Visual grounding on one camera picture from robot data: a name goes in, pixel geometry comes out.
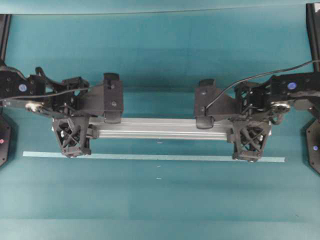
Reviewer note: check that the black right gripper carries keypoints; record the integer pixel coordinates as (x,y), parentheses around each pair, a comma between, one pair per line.
(249,137)

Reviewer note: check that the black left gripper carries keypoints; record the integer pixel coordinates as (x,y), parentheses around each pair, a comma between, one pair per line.
(71,132)

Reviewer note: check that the silver aluminium extrusion rail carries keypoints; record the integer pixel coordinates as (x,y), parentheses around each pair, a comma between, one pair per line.
(145,128)

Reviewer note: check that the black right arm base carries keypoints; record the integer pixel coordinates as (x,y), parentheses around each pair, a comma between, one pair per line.
(311,133)

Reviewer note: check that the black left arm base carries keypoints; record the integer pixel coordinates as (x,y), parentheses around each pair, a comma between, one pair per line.
(5,139)

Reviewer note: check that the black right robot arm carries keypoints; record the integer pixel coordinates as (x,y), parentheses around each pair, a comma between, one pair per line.
(300,91)

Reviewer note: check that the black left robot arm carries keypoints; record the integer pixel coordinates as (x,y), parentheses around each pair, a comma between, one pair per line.
(17,90)

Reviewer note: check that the light blue tape strip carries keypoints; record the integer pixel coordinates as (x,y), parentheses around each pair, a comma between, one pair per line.
(151,157)

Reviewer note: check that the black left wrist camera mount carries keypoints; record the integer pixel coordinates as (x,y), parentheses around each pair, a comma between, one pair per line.
(105,100)

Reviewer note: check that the black left frame post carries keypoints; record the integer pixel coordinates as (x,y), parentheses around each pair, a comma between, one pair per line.
(5,21)

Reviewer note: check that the black frame post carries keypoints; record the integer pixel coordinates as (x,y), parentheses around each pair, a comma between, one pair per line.
(5,21)
(313,31)

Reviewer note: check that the black right frame post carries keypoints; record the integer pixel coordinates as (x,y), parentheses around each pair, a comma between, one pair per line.
(313,31)

